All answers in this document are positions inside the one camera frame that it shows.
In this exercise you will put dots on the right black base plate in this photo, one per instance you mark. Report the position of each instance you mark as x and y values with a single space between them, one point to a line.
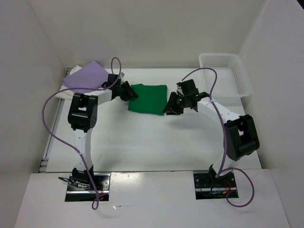
206 190

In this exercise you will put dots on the purple t shirt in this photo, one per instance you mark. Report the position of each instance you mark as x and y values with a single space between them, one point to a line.
90 77

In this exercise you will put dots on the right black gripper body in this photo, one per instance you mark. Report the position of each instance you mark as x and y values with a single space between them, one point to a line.
184 99

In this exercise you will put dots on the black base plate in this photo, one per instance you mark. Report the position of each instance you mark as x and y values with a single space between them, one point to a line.
206 190
79 192

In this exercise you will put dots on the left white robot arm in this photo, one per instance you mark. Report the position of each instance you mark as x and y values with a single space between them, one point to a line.
82 117

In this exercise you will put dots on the white t shirt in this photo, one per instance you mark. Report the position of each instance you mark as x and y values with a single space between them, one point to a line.
68 94

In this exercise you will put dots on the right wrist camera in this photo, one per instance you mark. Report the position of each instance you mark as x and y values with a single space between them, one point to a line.
188 87

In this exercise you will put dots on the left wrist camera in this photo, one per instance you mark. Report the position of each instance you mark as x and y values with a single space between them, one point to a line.
114 81

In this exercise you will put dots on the white plastic laundry basket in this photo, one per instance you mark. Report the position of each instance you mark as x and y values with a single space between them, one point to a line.
232 80

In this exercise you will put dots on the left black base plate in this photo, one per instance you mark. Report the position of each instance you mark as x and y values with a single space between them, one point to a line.
79 192

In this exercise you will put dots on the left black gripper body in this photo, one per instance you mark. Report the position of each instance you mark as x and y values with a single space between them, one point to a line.
119 89

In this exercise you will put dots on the green t shirt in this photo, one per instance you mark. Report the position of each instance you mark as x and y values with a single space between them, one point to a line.
151 99

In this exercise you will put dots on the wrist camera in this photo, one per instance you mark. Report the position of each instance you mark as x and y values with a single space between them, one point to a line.
188 87
114 81

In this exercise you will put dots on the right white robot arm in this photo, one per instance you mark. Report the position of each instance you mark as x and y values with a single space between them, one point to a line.
239 132

